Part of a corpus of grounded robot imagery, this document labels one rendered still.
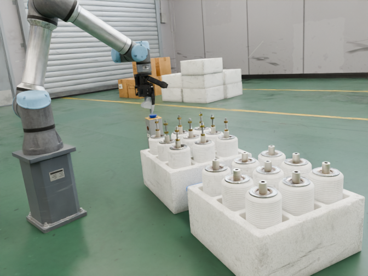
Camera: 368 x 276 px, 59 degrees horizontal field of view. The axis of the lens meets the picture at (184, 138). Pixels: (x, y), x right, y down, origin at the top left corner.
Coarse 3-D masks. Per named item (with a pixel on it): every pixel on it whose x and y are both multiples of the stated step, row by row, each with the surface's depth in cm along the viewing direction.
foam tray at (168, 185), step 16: (144, 160) 158; (192, 160) 140; (224, 160) 137; (144, 176) 163; (160, 176) 139; (176, 176) 129; (192, 176) 132; (160, 192) 143; (176, 192) 130; (176, 208) 132
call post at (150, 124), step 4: (148, 120) 168; (152, 120) 168; (160, 120) 170; (148, 124) 169; (152, 124) 168; (160, 124) 170; (148, 128) 170; (152, 128) 169; (156, 128) 170; (160, 128) 171; (148, 132) 172; (152, 132) 169; (160, 132) 171; (148, 136) 173; (148, 140) 174; (148, 144) 176; (148, 148) 177
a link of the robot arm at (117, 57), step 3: (111, 51) 155; (114, 51) 152; (117, 51) 151; (111, 54) 156; (114, 54) 153; (117, 54) 151; (120, 54) 151; (114, 57) 153; (117, 57) 152; (120, 57) 153; (123, 57) 151; (114, 60) 154; (117, 60) 153; (120, 60) 154; (123, 60) 153; (126, 60) 151
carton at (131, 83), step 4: (128, 80) 524; (132, 80) 517; (128, 84) 526; (132, 84) 519; (128, 88) 529; (132, 88) 521; (136, 88) 513; (128, 92) 531; (132, 92) 524; (136, 92) 515; (132, 96) 527; (136, 96) 518
